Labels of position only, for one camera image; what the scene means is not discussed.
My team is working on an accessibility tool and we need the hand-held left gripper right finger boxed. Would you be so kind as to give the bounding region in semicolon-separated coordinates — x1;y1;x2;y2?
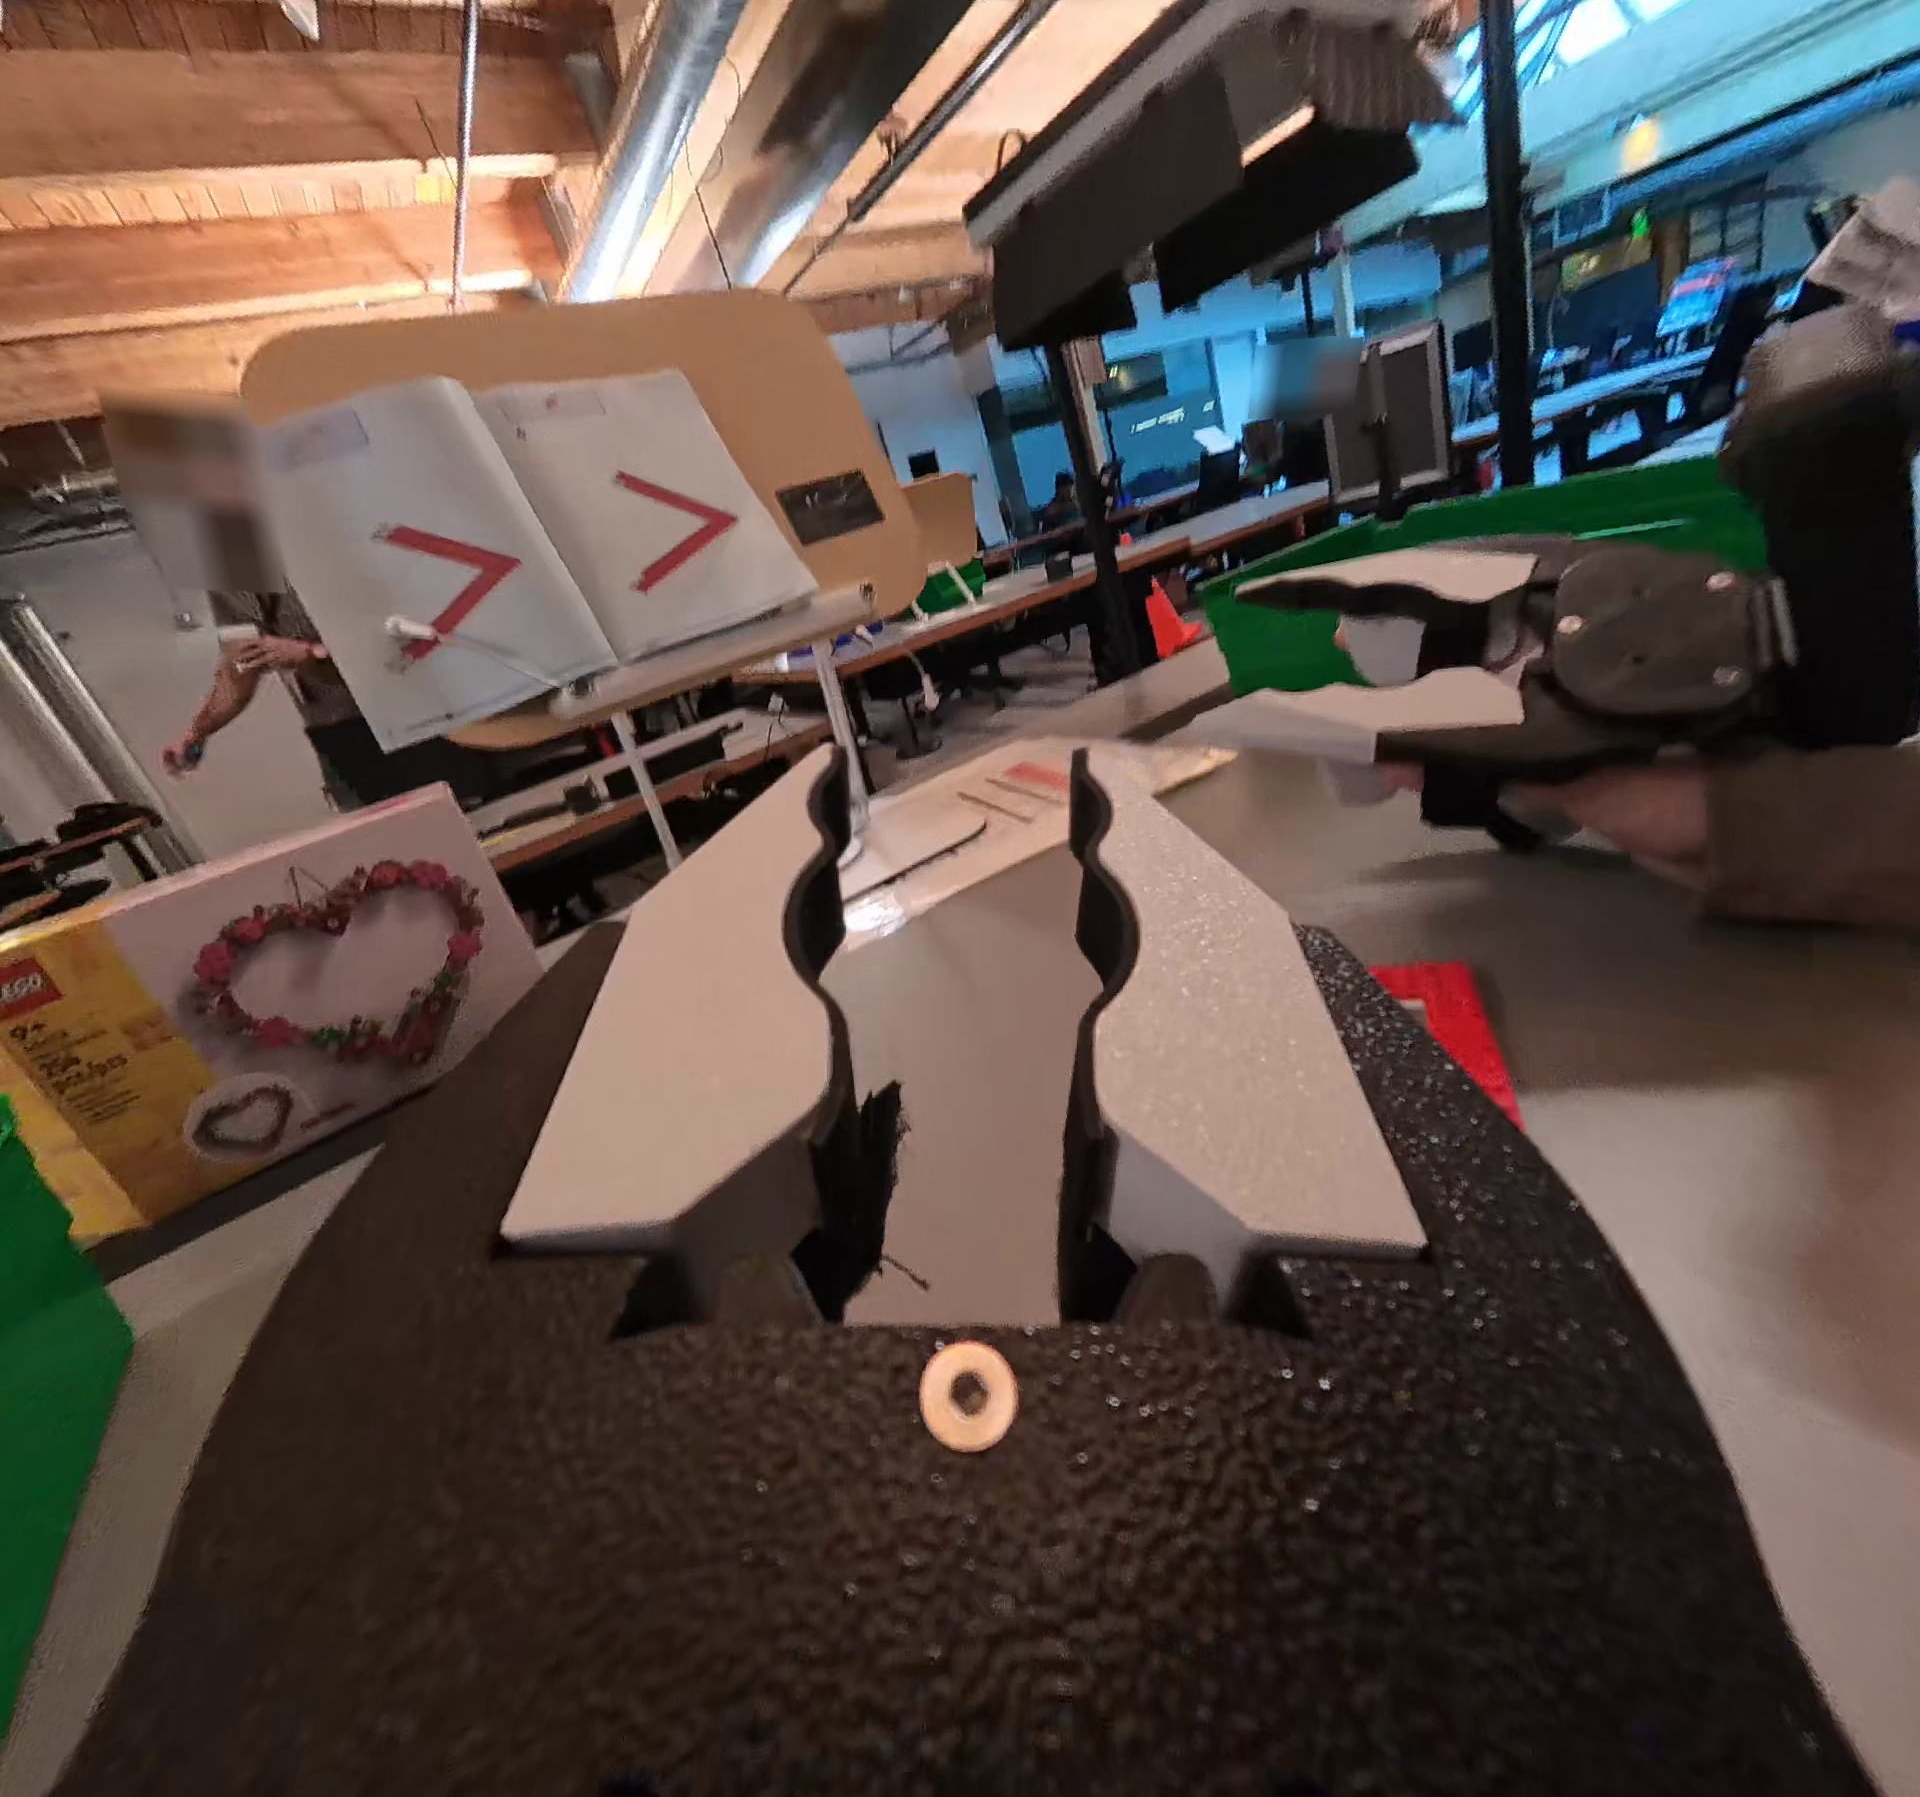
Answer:
1062;746;1431;1326

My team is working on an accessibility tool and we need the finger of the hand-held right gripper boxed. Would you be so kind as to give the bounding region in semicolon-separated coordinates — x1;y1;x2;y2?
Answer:
1237;547;1549;680
1154;665;1524;801

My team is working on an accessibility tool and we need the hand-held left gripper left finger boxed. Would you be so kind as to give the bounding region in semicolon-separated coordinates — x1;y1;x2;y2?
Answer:
498;743;855;1256

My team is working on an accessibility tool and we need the red lego plate assembly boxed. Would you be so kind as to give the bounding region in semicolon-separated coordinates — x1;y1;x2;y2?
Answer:
1369;961;1524;1130

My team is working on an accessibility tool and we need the person's right forearm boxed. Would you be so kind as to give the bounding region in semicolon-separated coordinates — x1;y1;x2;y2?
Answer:
1703;738;1920;929

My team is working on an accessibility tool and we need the lego set box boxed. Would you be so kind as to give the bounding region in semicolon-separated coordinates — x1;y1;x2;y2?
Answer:
0;781;547;1245

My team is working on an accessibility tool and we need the lego instruction booklet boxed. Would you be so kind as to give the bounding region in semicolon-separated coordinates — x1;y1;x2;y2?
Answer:
254;368;821;756

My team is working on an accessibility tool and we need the person's right hand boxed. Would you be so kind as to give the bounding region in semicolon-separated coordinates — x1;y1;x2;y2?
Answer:
1500;762;1721;899

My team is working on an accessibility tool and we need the green plastic bin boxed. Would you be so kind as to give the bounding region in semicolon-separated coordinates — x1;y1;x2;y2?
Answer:
1197;455;1773;700
0;1094;139;1718

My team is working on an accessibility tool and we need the computer monitor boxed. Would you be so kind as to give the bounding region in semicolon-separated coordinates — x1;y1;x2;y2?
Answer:
1356;322;1459;508

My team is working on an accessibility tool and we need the printed paper sheet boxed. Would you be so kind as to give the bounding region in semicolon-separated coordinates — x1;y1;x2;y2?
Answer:
840;738;1240;914

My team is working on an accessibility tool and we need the black metal pole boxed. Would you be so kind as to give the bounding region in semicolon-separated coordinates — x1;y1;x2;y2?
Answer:
1470;0;1541;486

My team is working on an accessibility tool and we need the black overhead light panel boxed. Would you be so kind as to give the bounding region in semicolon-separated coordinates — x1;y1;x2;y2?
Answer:
960;0;1459;351

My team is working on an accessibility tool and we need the wooden book stand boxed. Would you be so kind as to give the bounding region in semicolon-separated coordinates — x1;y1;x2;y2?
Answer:
241;289;992;899

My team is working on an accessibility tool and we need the silver ventilation duct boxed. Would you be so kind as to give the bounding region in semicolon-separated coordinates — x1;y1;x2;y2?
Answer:
563;0;812;306

